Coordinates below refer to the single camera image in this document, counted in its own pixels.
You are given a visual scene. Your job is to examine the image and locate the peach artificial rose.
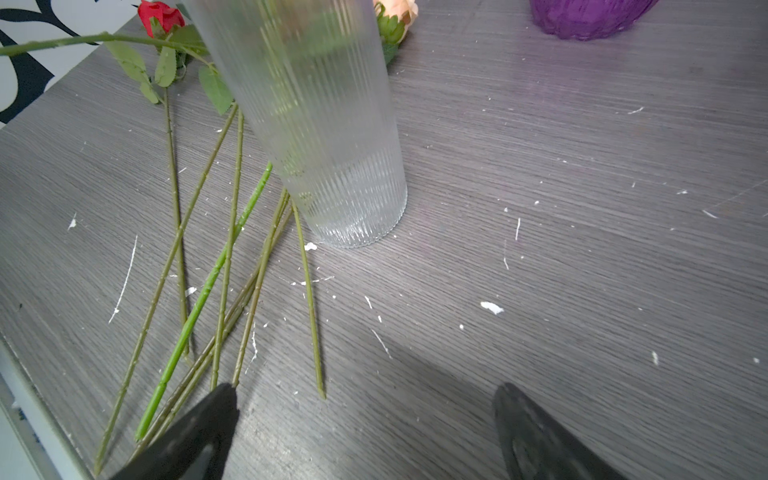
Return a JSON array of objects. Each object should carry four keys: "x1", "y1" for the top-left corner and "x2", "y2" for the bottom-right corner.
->
[{"x1": 373, "y1": 0, "x2": 419, "y2": 65}]

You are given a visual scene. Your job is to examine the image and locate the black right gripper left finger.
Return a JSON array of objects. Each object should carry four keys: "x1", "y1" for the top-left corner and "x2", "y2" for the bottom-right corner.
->
[{"x1": 114, "y1": 383, "x2": 239, "y2": 480}]

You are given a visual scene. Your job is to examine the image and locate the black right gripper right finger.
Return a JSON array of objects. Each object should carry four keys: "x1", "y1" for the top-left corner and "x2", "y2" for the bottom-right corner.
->
[{"x1": 492, "y1": 383, "x2": 626, "y2": 480}]

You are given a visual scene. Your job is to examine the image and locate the clear ribbed glass vase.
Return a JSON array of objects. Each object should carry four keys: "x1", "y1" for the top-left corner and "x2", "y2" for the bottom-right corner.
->
[{"x1": 184, "y1": 1, "x2": 407, "y2": 248}]

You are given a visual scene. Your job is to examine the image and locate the purple blue glass vase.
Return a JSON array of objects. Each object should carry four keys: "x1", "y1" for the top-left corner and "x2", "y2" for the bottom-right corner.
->
[{"x1": 529, "y1": 0, "x2": 658, "y2": 41}]

